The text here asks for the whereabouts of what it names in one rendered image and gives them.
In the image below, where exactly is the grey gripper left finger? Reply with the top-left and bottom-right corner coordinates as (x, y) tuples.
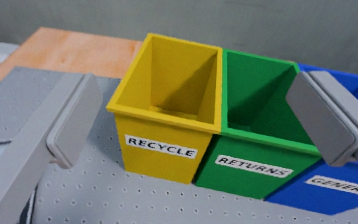
(0, 72), (103, 224)

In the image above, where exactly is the green returns bin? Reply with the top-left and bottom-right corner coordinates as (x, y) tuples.
(196, 49), (323, 200)

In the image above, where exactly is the yellow recycle bin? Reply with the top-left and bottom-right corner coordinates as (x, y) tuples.
(107, 34), (222, 185)

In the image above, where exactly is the blue open-top bin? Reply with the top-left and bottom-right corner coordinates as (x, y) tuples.
(266, 63), (358, 216)

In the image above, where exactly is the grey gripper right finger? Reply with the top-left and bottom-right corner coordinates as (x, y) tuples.
(285, 71), (358, 167)

